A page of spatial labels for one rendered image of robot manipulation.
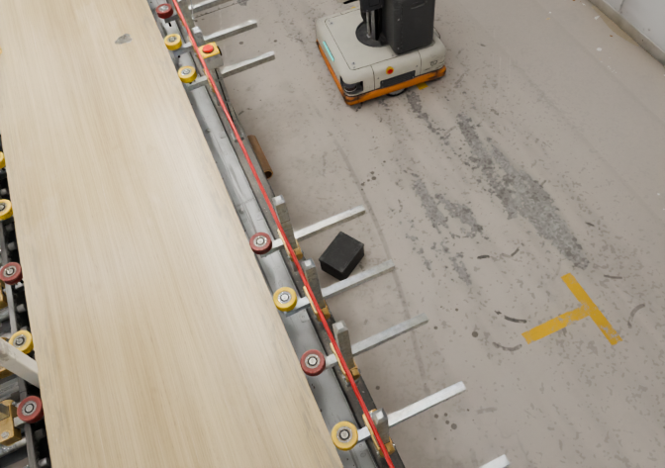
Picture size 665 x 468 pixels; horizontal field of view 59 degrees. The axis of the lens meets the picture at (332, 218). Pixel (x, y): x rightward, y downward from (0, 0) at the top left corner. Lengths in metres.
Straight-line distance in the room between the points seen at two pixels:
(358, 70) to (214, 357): 2.11
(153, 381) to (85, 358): 0.26
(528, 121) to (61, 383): 2.83
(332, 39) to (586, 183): 1.72
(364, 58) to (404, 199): 0.90
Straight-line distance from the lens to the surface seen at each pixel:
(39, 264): 2.45
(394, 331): 2.03
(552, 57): 4.16
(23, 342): 2.32
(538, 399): 2.91
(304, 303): 2.13
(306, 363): 1.95
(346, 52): 3.70
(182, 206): 2.35
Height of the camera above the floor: 2.73
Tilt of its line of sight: 57 degrees down
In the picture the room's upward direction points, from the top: 9 degrees counter-clockwise
